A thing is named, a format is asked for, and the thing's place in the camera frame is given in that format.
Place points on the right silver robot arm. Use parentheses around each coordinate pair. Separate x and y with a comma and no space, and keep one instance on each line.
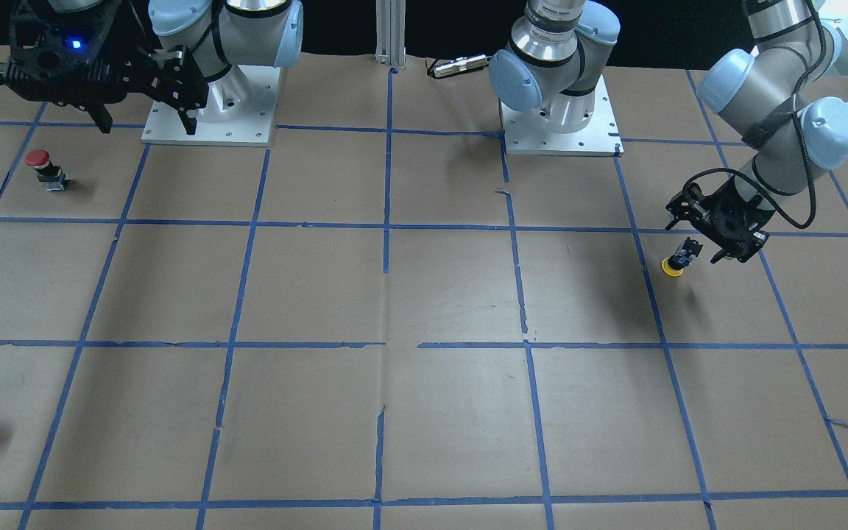
(220,34)

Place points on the red push button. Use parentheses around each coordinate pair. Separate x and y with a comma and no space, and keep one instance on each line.
(51,176)

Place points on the yellow push button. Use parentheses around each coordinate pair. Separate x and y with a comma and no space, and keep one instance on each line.
(675,264)

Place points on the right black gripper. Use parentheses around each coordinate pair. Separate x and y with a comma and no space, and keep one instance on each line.
(161,76)

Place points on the aluminium frame post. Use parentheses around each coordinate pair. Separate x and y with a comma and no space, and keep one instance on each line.
(390,19)

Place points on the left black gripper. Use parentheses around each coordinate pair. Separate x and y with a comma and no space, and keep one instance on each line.
(723,200)

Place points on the silver cable connector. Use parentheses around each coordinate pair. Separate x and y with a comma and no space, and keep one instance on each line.
(458,66)

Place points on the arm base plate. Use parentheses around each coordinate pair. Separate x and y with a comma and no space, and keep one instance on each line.
(240,112)
(584,126)

